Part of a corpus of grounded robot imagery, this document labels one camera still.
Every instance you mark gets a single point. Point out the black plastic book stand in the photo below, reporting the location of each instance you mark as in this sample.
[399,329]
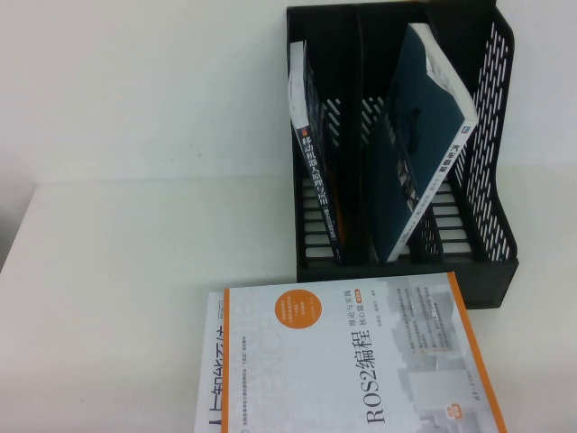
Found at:
[487,279]

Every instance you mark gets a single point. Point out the teal car suspension book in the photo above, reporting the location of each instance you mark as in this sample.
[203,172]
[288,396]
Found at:
[405,135]

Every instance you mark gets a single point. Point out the white orange ROS2 book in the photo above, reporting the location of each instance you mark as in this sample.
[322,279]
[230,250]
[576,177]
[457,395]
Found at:
[360,361]

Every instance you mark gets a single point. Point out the black spine robotics book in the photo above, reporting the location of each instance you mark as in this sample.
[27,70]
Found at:
[315,180]

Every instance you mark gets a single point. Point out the magazine with man cover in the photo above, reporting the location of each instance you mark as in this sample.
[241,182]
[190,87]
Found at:
[207,361]

